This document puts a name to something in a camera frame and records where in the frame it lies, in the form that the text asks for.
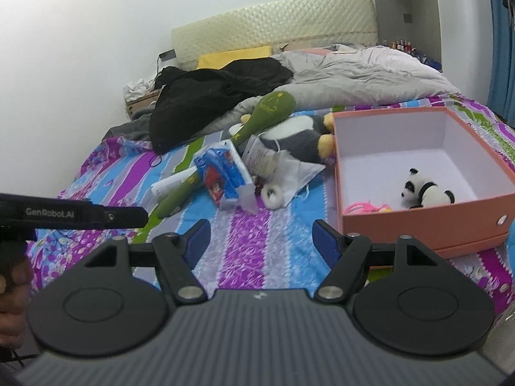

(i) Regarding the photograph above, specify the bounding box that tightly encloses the pink hair cord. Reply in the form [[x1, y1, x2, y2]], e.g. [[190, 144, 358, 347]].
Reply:
[[344, 201, 393, 215]]

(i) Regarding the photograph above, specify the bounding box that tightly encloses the white fluffy scrunchie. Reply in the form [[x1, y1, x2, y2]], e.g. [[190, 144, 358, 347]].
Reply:
[[261, 185, 285, 210]]

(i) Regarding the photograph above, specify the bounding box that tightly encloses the dark grey cloth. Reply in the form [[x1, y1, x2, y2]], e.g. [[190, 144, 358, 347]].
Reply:
[[102, 106, 162, 142]]

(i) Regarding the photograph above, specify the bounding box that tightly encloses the blue curtain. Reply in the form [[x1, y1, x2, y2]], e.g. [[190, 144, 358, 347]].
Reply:
[[485, 0, 515, 117]]

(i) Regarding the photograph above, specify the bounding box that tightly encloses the cardboard box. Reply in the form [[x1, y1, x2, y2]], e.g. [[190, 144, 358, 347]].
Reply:
[[126, 88, 162, 119]]

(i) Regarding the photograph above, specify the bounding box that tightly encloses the blue printed tissue packet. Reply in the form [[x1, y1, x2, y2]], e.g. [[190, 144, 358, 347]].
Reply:
[[194, 139, 260, 215]]

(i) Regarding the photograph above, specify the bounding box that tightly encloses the light blue face mask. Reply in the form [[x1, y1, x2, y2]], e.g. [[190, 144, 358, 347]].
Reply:
[[257, 151, 324, 206]]

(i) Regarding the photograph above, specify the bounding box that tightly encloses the black jacket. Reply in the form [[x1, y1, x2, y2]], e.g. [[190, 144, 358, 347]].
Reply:
[[149, 57, 294, 155]]

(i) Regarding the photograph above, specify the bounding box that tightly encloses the white plastic packet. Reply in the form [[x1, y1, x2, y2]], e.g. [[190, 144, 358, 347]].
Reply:
[[241, 134, 290, 178]]

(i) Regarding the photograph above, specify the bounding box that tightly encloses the yellow pillow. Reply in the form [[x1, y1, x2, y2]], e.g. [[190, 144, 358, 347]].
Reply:
[[196, 45, 271, 70]]

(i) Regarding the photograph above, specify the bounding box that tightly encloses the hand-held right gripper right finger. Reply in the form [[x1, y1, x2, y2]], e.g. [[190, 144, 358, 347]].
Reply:
[[312, 219, 441, 305]]

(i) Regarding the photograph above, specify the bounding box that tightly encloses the cream quilted headboard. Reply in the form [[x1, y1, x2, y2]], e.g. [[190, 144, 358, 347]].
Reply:
[[171, 0, 379, 71]]

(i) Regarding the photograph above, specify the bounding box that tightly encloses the striped floral bed sheet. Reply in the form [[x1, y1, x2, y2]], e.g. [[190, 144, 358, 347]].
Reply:
[[28, 92, 515, 318]]

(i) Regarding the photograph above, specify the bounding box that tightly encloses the small panda plush toy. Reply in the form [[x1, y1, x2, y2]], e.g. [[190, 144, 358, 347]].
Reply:
[[400, 168, 456, 210]]

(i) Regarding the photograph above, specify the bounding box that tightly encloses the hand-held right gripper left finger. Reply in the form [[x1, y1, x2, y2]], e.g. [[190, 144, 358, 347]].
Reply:
[[83, 219, 212, 306]]

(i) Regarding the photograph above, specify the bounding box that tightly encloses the salmon pink storage box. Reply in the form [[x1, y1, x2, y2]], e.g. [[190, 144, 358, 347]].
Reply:
[[332, 106, 515, 259]]

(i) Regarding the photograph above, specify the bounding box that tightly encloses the green plush stick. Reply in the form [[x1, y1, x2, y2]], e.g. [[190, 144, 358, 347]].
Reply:
[[155, 90, 296, 218]]

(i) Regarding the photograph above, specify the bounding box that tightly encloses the white crumpled cloth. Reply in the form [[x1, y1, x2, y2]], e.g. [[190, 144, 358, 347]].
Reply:
[[124, 77, 155, 103]]

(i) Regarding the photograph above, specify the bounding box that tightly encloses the grey penguin plush toy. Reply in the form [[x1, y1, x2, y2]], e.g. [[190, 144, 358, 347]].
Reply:
[[229, 113, 336, 165]]

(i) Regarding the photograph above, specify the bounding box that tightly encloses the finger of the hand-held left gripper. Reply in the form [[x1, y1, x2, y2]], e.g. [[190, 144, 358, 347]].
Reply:
[[0, 193, 149, 231]]

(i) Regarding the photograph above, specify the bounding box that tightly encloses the person's left hand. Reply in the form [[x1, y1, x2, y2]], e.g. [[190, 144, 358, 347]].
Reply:
[[0, 255, 36, 348]]

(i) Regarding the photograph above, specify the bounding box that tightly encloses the white knit towel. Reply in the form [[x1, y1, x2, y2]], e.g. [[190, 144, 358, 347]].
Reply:
[[151, 171, 200, 198]]

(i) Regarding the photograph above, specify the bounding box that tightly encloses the grey quilt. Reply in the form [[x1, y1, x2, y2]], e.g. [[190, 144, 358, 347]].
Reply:
[[219, 44, 461, 129]]

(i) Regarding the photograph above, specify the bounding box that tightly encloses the black cable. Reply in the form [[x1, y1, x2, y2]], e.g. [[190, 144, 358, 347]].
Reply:
[[0, 346, 39, 368]]

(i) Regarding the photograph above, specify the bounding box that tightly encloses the row of small bottles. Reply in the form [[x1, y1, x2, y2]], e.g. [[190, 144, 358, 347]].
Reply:
[[380, 39, 421, 55]]

